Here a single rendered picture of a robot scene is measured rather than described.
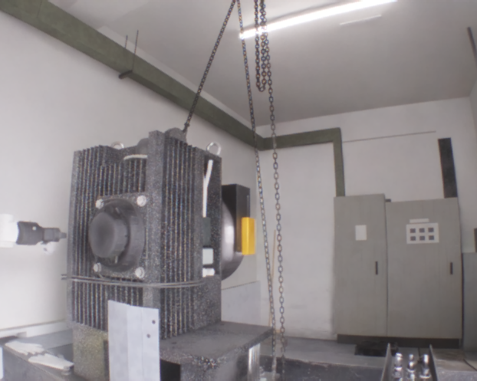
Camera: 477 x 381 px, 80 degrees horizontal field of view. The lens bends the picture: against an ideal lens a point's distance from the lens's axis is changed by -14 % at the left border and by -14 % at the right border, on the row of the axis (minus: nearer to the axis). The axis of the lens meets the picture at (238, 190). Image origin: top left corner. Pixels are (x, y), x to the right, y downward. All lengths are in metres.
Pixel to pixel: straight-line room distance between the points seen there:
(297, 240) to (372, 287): 1.13
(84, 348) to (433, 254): 3.40
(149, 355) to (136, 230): 0.40
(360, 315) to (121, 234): 3.28
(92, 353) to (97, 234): 0.50
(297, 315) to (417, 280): 1.57
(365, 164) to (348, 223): 0.79
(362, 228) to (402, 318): 1.11
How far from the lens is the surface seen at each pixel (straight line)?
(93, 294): 1.33
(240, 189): 1.44
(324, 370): 1.77
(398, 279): 3.90
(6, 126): 2.14
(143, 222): 1.10
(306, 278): 4.30
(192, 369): 1.13
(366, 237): 3.89
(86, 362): 1.46
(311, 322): 4.38
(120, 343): 1.00
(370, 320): 3.99
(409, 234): 3.87
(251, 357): 1.25
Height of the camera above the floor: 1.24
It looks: 9 degrees up
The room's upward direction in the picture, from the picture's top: straight up
